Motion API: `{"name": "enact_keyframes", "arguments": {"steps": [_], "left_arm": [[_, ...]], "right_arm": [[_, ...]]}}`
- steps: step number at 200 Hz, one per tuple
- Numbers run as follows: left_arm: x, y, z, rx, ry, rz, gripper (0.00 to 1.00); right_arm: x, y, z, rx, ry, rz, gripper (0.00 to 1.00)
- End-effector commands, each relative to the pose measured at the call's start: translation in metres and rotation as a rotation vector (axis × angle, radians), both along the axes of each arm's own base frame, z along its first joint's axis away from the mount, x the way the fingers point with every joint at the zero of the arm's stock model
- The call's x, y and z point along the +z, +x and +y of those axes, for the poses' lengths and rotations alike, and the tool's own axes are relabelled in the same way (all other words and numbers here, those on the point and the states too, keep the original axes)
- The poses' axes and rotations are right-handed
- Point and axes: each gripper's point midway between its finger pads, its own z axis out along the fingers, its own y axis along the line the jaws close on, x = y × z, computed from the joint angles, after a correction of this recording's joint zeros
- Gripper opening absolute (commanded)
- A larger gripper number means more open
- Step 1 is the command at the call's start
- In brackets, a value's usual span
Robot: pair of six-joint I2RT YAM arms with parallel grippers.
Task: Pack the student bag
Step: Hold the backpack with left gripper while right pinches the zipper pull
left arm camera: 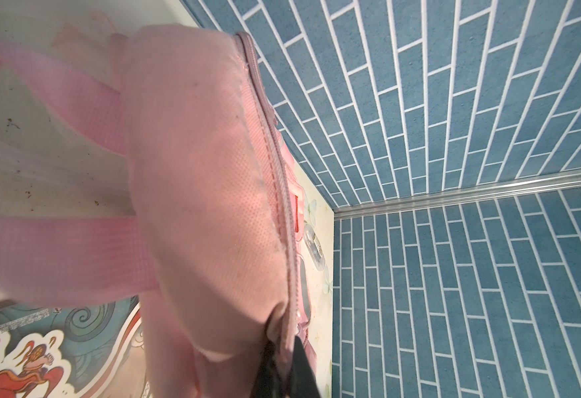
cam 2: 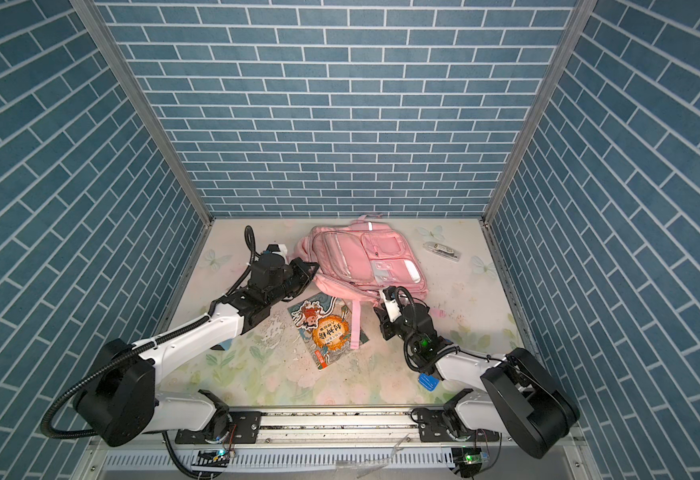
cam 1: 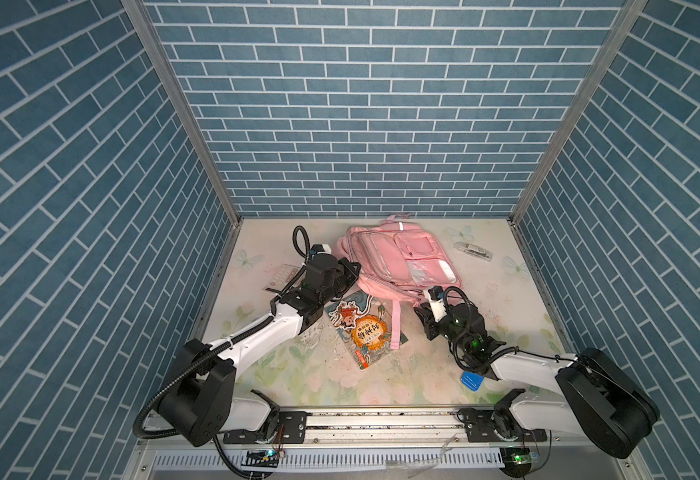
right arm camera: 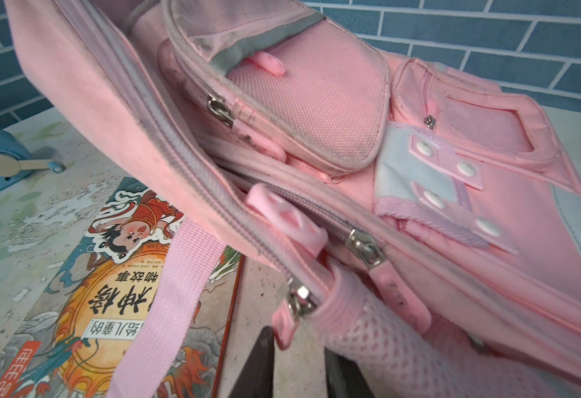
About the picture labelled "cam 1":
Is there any pink student backpack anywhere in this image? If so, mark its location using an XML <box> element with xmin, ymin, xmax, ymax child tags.
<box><xmin>334</xmin><ymin>215</ymin><xmax>462</xmax><ymax>350</ymax></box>

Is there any colourful illustrated book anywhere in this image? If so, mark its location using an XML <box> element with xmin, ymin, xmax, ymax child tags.
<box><xmin>324</xmin><ymin>290</ymin><xmax>393</xmax><ymax>370</ymax></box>

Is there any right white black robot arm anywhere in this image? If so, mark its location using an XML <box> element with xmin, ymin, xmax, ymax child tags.
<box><xmin>414</xmin><ymin>301</ymin><xmax>661</xmax><ymax>459</ymax></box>

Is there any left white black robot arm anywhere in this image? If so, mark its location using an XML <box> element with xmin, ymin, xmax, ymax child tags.
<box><xmin>133</xmin><ymin>252</ymin><xmax>361</xmax><ymax>447</ymax></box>

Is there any pink white calculator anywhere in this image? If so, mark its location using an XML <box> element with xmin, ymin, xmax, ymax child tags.
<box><xmin>264</xmin><ymin>264</ymin><xmax>300</xmax><ymax>292</ymax></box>

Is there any blue pencil case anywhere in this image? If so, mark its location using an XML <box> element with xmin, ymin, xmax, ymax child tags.
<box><xmin>460</xmin><ymin>371</ymin><xmax>484</xmax><ymax>392</ymax></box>

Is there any clear plastic pen box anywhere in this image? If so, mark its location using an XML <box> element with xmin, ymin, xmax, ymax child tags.
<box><xmin>454</xmin><ymin>242</ymin><xmax>493</xmax><ymax>262</ymax></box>

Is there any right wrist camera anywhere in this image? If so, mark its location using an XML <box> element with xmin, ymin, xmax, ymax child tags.
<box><xmin>427</xmin><ymin>286</ymin><xmax>447</xmax><ymax>323</ymax></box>

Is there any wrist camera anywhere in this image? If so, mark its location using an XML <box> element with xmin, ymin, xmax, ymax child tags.
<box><xmin>427</xmin><ymin>286</ymin><xmax>447</xmax><ymax>323</ymax></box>
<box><xmin>308</xmin><ymin>244</ymin><xmax>332</xmax><ymax>259</ymax></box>

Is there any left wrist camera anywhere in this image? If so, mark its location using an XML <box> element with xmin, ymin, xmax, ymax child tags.
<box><xmin>308</xmin><ymin>244</ymin><xmax>332</xmax><ymax>259</ymax></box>

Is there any left black corrugated cable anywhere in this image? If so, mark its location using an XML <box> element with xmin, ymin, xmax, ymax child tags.
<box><xmin>132</xmin><ymin>225</ymin><xmax>315</xmax><ymax>440</ymax></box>

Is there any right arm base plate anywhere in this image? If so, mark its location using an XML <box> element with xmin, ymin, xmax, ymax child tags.
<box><xmin>456</xmin><ymin>407</ymin><xmax>548</xmax><ymax>444</ymax></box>

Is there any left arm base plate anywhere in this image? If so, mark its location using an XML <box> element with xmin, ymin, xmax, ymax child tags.
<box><xmin>222</xmin><ymin>411</ymin><xmax>308</xmax><ymax>445</ymax></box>

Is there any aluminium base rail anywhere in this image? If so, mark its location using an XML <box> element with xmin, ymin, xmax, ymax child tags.
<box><xmin>121</xmin><ymin>404</ymin><xmax>651</xmax><ymax>480</ymax></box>

